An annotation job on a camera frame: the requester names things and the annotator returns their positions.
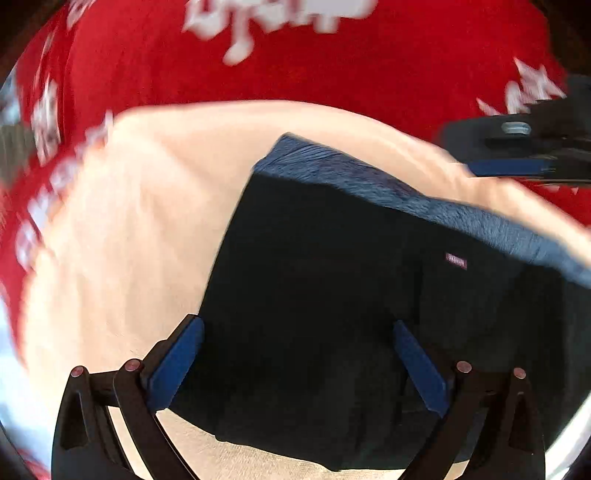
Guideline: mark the peach cream blanket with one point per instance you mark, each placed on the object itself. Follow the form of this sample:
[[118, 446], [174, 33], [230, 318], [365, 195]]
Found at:
[[128, 252]]

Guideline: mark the black pants blue patterned trim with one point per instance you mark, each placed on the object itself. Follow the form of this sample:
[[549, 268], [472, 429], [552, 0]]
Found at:
[[322, 258]]

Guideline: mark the red cover white characters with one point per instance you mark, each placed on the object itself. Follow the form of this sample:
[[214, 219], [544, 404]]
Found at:
[[414, 65]]

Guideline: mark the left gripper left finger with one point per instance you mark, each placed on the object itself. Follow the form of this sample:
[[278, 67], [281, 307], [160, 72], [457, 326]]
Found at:
[[86, 445]]

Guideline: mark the grey crumpled cloth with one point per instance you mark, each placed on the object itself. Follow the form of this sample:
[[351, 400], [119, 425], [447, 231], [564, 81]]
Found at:
[[17, 144]]

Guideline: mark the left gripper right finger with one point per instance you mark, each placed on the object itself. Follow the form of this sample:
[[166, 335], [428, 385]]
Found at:
[[510, 444]]

